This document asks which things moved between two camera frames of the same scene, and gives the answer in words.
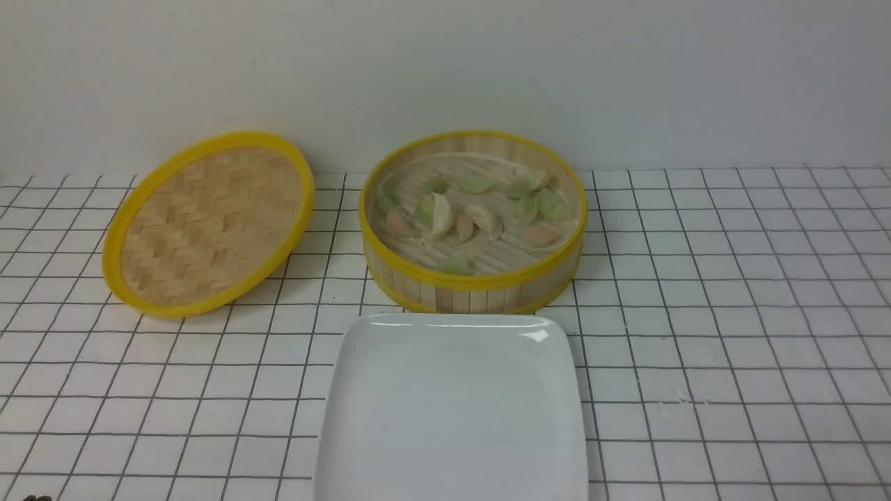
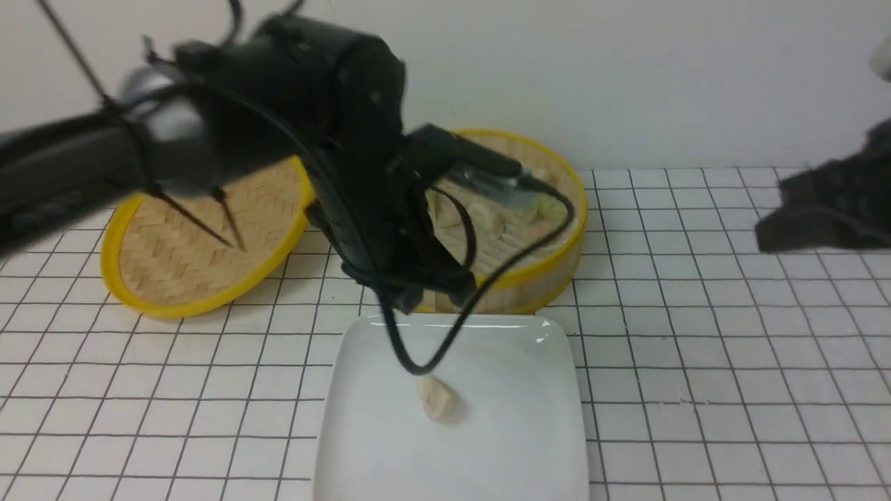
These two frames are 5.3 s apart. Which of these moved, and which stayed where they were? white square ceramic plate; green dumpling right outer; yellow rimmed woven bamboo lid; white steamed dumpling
Moved: white steamed dumpling
Stayed: yellow rimmed woven bamboo lid; green dumpling right outer; white square ceramic plate
